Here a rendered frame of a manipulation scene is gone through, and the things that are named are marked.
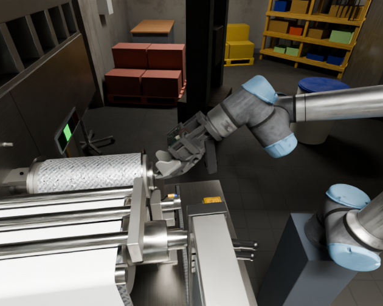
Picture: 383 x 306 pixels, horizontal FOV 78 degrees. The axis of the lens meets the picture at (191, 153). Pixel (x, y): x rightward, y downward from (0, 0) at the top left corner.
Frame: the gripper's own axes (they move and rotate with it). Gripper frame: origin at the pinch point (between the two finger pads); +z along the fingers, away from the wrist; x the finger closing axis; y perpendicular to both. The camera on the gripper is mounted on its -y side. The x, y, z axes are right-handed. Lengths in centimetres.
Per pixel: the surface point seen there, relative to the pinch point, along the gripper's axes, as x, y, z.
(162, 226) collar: 26.2, 9.7, -9.0
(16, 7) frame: -34, 52, 5
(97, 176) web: 5.7, 14.2, 7.2
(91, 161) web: 1.8, 16.5, 7.6
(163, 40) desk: -455, -50, 33
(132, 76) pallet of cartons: -315, -32, 86
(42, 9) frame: -52, 50, 7
